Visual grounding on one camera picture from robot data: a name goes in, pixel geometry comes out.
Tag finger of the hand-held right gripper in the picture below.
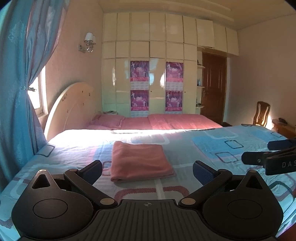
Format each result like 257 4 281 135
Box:
241 148 296 167
268 138 296 151

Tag window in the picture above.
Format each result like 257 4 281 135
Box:
33 70 48 115

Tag pink sweater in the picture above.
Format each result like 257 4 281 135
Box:
110 141 175 183

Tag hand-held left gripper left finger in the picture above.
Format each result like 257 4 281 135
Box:
22 160 118 208

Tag blue patterned bedspread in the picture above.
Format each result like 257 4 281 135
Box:
0 125 296 237

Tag brown wooden door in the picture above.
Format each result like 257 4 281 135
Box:
201 51 227 127

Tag wooden nightstand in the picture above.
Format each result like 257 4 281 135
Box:
272 118 296 139

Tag blue curtain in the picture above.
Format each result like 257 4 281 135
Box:
0 0 70 193

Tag cream wardrobe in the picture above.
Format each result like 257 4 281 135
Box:
102 12 238 115

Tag pink pillows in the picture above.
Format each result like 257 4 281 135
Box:
87 113 223 130

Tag purple wall poster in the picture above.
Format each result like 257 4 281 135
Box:
131 90 149 117
130 61 149 90
166 61 184 90
165 90 183 114

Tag cream corner shelves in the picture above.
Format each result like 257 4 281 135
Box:
196 45 206 108

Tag wooden chair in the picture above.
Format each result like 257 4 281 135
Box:
252 101 271 127

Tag cream headboard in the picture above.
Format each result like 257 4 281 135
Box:
44 82 103 141

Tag pink pillow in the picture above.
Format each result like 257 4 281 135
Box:
89 114 125 128

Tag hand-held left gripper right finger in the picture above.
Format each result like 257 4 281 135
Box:
179 160 275 208

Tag wall lamp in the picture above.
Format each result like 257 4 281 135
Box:
78 32 97 53

